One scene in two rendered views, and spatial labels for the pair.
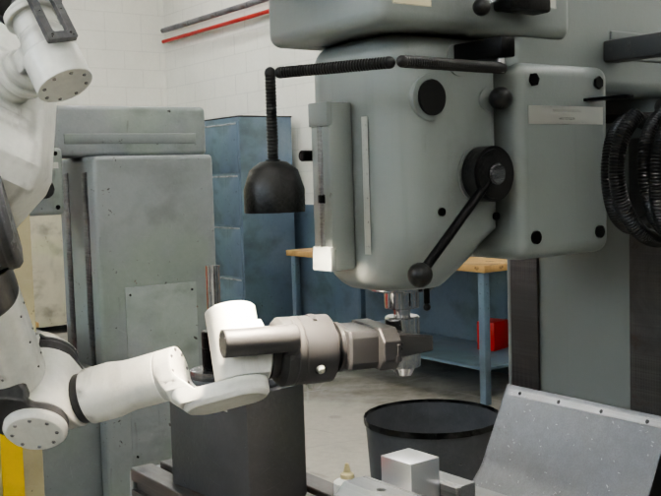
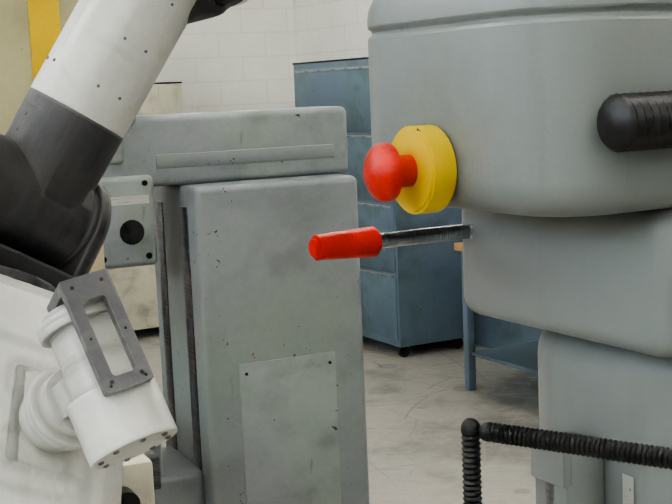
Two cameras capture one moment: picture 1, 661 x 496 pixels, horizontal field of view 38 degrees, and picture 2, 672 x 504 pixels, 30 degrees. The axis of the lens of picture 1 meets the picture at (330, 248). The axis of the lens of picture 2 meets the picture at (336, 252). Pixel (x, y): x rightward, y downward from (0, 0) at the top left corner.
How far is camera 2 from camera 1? 46 cm
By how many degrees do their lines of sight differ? 8
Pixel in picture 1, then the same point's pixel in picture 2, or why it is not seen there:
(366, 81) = (632, 419)
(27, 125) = (76, 489)
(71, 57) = (142, 413)
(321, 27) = (555, 322)
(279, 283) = (444, 280)
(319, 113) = (550, 463)
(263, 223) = not seen: hidden behind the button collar
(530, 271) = not seen: outside the picture
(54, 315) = (151, 314)
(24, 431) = not seen: outside the picture
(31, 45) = (80, 389)
